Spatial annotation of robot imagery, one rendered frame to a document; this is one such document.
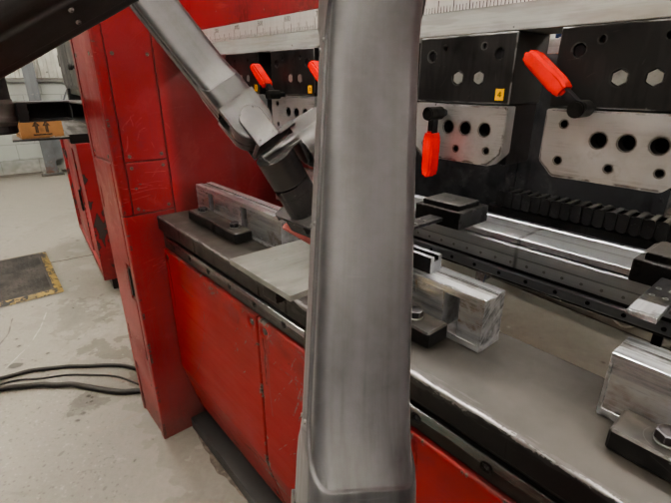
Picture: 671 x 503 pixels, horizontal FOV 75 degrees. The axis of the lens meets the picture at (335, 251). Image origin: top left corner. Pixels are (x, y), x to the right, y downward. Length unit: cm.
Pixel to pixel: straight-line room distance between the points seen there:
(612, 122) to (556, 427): 37
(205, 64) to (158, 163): 86
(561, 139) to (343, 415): 45
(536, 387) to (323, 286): 53
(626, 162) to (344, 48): 39
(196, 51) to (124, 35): 80
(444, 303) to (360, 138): 55
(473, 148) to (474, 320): 27
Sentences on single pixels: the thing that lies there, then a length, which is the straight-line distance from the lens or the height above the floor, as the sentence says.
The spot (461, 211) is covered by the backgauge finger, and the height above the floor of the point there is 102.
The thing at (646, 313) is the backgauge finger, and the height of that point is 100.
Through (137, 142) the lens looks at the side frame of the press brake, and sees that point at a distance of 147.
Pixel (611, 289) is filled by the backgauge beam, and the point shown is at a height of 94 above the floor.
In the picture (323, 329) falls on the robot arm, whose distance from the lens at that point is 23.
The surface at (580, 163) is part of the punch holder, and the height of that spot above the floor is 120.
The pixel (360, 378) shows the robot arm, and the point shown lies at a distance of 23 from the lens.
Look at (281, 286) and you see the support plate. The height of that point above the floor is 100.
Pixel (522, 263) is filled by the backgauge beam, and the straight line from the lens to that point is 97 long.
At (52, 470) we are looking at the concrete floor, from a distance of 199.
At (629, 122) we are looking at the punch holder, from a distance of 57.
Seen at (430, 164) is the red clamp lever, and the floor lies 117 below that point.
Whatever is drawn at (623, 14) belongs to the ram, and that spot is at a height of 135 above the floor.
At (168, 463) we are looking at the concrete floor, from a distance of 184.
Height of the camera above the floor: 129
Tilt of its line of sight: 22 degrees down
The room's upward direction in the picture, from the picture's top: straight up
